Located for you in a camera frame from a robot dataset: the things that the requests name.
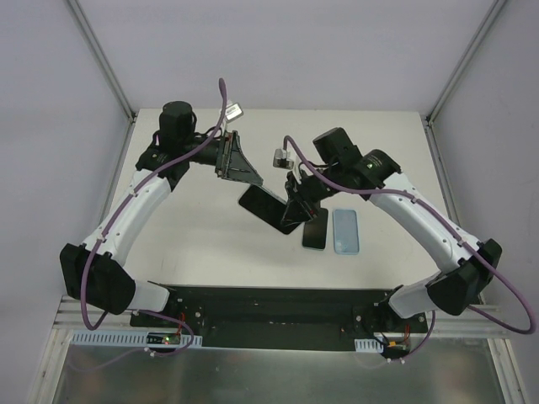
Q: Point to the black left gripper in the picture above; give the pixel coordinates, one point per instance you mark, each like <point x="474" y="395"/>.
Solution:
<point x="227" y="156"/>

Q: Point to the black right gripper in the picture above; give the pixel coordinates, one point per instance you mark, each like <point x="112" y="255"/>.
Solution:
<point x="296" y="192"/>

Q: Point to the light blue phone case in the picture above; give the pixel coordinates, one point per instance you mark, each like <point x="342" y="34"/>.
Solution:
<point x="346" y="232"/>

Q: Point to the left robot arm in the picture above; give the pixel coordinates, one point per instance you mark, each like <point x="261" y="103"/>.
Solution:
<point x="94" y="271"/>

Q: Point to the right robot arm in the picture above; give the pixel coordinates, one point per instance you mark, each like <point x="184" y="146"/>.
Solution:
<point x="464" y="262"/>

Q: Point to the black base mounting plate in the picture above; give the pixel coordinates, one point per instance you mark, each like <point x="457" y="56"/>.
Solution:
<point x="276" y="318"/>

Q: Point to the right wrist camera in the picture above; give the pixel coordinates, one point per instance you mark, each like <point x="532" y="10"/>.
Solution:
<point x="283" y="159"/>

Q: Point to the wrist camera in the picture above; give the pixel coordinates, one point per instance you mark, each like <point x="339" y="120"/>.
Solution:
<point x="233" y="111"/>
<point x="283" y="159"/>

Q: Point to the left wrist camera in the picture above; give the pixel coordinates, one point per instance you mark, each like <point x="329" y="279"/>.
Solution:
<point x="233" y="111"/>

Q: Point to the left aluminium frame post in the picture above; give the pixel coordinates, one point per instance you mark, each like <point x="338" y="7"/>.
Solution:
<point x="91" y="39"/>

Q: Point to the aluminium frame post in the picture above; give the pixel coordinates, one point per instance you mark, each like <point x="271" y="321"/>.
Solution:
<point x="486" y="25"/>
<point x="91" y="39"/>

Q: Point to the right white cable duct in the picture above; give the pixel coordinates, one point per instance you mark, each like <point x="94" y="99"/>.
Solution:
<point x="366" y="345"/>

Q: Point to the white cable duct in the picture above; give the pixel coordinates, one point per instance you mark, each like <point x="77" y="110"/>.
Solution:
<point x="366" y="345"/>
<point x="138" y="339"/>

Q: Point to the right aluminium frame post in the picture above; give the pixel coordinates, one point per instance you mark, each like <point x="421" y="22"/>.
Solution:
<point x="486" y="25"/>

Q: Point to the right aluminium extrusion rail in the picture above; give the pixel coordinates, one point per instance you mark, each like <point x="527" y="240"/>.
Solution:
<point x="468" y="325"/>

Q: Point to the aluminium extrusion rail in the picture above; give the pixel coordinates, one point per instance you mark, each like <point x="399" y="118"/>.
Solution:
<point x="468" y="325"/>
<point x="69" y="315"/>

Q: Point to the left white cable duct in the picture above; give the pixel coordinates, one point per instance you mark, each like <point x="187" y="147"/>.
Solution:
<point x="138" y="339"/>

